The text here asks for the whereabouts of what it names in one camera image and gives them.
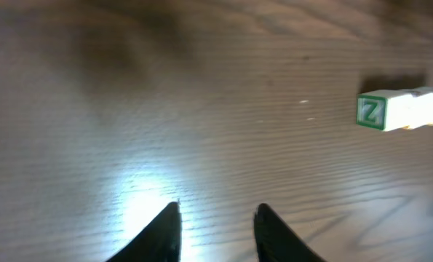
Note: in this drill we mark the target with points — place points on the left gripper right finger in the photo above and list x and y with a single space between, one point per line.
276 241

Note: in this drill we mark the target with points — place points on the green Z white block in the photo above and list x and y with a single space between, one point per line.
386 110

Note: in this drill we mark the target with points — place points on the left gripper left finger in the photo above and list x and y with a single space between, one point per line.
159 241

